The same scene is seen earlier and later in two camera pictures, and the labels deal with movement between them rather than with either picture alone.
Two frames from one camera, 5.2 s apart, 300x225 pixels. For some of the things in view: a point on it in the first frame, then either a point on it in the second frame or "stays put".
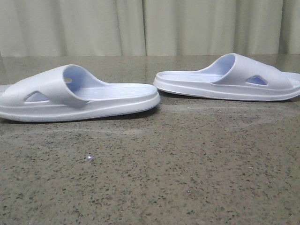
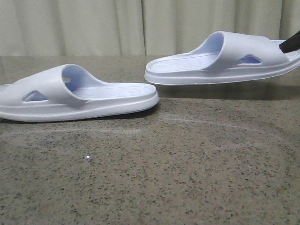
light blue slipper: x=233 y=77 → x=227 y=56
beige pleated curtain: x=148 y=28 stays put
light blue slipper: x=70 y=93 stays put
